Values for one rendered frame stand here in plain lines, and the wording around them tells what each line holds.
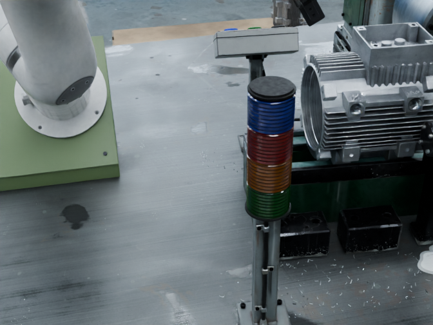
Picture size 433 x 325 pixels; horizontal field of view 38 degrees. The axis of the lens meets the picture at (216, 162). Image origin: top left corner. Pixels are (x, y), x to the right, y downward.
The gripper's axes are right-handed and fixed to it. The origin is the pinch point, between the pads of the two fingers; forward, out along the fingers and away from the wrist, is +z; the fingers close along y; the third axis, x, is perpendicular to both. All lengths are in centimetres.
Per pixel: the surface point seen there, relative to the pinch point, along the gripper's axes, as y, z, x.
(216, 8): -326, 111, -45
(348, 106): 15.7, 11.7, -2.5
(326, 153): 13.4, 19.7, -9.8
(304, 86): -1.3, 14.0, -7.6
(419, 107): 15.5, 19.1, 7.5
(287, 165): 38.4, 0.0, -13.1
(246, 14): -311, 121, -28
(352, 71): 9.8, 9.9, 0.9
